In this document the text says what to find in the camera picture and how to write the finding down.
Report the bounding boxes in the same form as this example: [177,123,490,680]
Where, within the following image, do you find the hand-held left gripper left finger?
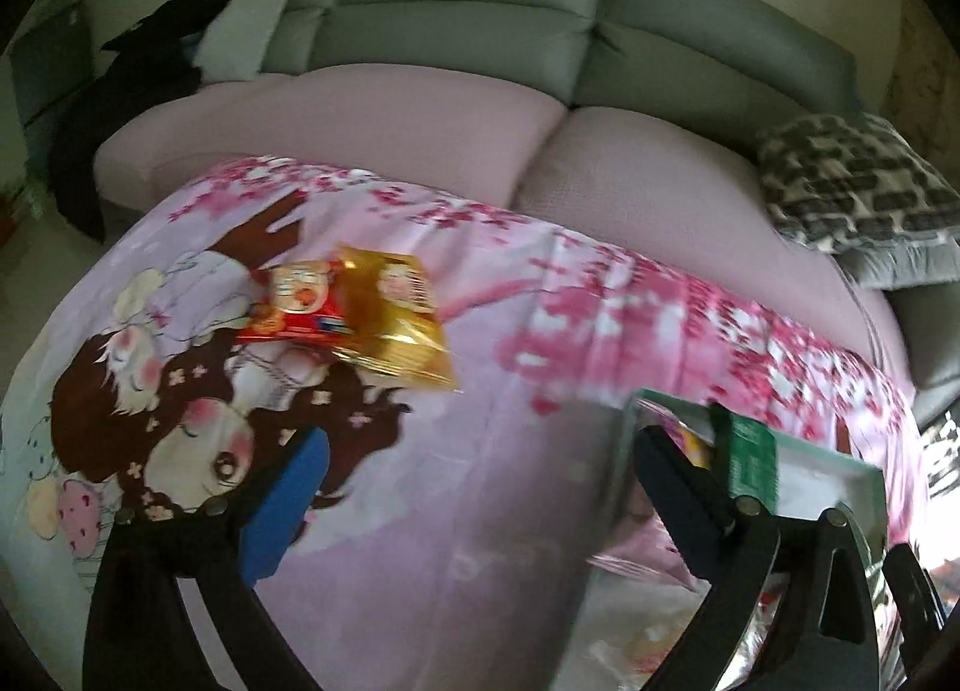
[82,427,332,691]

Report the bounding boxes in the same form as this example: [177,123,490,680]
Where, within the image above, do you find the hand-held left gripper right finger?
[634,425,882,691]

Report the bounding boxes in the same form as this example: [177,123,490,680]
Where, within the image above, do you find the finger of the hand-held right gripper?
[881,545,947,651]

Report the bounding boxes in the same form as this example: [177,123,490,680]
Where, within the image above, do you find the dark green snack packet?
[712,410,777,501]

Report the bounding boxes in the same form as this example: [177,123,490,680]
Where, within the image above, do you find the teal shallow cardboard box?
[589,391,893,691]

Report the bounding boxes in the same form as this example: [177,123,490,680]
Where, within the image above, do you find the red round-logo snack packet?
[232,257,353,343]

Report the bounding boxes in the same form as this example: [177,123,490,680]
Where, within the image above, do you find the yellow clear cake packet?
[326,243,460,393]

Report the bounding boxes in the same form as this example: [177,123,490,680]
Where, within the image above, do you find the pink cartoon printed blanket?
[0,155,931,691]

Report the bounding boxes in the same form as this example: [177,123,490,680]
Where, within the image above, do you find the grey pillow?
[836,237,960,291]

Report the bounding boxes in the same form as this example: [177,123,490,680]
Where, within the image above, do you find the black white patterned pillow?
[754,112,960,253]

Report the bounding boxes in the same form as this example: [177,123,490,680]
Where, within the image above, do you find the black clothing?
[49,0,230,242]

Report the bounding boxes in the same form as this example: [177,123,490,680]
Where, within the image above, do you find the dark green cabinet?
[11,1,95,130]

